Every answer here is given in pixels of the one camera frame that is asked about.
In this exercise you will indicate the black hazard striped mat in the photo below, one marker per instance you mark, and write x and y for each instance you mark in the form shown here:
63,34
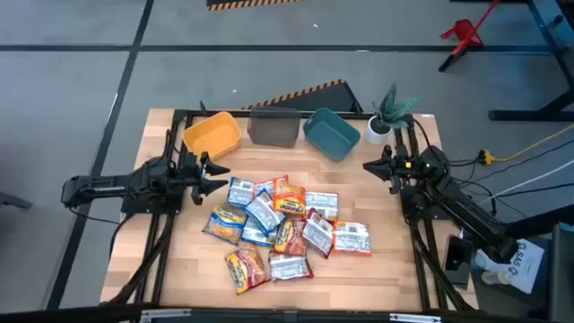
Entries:
233,3

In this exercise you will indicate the red Maruchan noodle pack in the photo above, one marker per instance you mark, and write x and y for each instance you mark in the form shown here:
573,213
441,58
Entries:
290,238
246,269
289,267
318,233

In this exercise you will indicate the black hazard striped ramp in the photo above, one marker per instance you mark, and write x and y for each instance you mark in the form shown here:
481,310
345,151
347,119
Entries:
332,98

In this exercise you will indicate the orange Maruchan noodle pack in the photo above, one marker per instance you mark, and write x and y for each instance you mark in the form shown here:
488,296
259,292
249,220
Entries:
264,185
352,238
323,205
289,202

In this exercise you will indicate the red floor stand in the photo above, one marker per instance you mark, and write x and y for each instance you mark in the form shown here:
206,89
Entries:
464,33

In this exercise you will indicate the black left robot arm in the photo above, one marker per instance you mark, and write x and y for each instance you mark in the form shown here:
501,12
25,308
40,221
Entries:
103,184

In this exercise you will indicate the dark side table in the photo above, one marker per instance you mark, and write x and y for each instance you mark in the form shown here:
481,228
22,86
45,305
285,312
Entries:
502,305

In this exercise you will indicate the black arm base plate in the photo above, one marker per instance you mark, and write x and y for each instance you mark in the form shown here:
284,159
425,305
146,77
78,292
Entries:
148,208
410,208

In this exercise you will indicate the grey translucent plastic bin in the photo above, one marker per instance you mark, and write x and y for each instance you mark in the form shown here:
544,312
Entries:
273,128

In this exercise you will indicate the white printed paper sheet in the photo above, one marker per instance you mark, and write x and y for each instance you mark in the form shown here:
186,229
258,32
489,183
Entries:
524,264

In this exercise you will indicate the black desk frame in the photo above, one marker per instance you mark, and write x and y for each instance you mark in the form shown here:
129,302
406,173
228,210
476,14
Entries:
515,115

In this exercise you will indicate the black smartphone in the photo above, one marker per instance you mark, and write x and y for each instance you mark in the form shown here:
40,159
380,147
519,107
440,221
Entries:
457,260

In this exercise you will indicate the clear plastic bottle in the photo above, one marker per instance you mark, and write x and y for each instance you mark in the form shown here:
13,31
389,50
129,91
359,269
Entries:
495,277

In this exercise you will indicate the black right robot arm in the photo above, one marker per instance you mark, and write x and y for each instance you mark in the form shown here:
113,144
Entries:
466,211

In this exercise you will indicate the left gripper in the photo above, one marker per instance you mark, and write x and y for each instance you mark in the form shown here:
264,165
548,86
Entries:
190,175

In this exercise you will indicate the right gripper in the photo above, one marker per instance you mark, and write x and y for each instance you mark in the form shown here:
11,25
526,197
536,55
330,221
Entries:
407,170

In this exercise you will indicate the teal plastic bin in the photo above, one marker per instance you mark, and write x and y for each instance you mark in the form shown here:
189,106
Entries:
332,134

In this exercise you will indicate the grey furniture leg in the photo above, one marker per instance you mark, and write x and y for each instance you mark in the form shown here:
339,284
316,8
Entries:
13,200

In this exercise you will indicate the white plant pot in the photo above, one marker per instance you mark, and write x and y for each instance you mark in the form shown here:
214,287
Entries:
374,134

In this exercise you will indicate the black crossbeam silver brackets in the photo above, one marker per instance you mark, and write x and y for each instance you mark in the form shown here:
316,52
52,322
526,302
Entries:
291,316

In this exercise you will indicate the green potted plant leaves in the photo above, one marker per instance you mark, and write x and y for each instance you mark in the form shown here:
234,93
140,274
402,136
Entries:
390,112

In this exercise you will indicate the black aluminium table frame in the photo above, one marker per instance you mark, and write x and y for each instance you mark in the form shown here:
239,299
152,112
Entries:
179,113

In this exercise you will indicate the yellow plastic bin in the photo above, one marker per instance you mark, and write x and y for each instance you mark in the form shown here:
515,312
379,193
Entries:
211,134

